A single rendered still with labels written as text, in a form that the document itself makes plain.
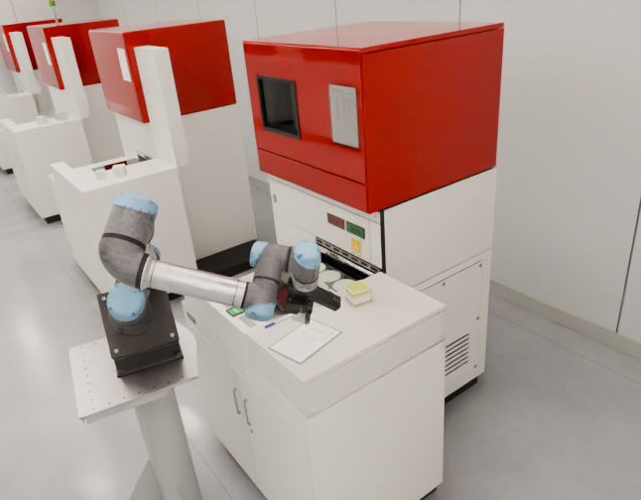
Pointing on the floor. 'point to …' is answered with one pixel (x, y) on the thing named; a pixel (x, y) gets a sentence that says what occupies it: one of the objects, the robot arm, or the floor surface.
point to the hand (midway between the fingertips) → (309, 321)
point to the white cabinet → (328, 429)
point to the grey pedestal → (164, 454)
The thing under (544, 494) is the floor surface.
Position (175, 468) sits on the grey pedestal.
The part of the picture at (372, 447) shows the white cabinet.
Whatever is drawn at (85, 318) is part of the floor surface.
